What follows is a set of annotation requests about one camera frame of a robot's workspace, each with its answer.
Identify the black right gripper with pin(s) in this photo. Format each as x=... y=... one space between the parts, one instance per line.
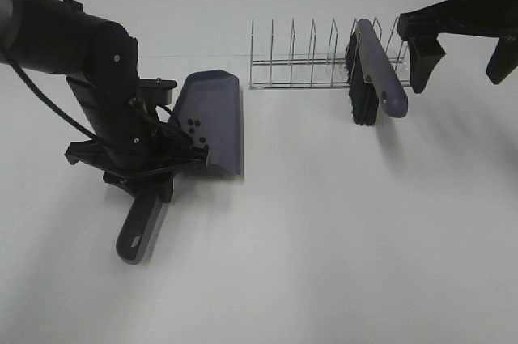
x=489 y=18

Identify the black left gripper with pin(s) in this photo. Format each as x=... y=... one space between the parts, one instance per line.
x=132 y=142

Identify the pile of coffee beans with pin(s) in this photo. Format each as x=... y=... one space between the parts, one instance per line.
x=196 y=130

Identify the grey hand brush black bristles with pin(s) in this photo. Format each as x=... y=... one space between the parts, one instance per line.
x=373 y=82

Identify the grey plastic dustpan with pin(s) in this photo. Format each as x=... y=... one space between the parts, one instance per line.
x=213 y=96

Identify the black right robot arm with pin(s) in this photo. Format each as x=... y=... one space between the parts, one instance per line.
x=484 y=18

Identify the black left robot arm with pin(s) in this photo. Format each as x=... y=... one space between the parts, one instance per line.
x=59 y=37

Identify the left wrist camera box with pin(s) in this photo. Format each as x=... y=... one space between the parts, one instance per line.
x=157 y=91

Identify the chrome wire dish rack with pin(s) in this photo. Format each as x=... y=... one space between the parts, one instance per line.
x=289 y=57

